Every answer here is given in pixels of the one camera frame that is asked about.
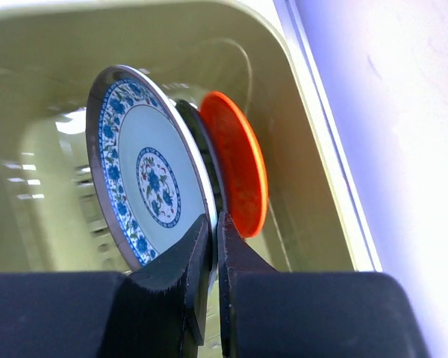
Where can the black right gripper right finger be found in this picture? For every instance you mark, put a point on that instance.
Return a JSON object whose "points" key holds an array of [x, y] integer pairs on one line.
{"points": [[268, 313]]}

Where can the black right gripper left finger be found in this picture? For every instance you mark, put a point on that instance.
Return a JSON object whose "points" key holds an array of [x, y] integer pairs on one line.
{"points": [[157, 311]]}

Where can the orange plate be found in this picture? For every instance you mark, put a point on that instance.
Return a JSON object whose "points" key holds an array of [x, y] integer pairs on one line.
{"points": [[241, 162]]}

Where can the black plate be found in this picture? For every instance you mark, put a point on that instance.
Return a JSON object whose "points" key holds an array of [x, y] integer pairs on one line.
{"points": [[195, 124]]}

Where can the green dish rack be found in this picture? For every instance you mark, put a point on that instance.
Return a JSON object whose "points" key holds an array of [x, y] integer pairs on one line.
{"points": [[50, 55]]}

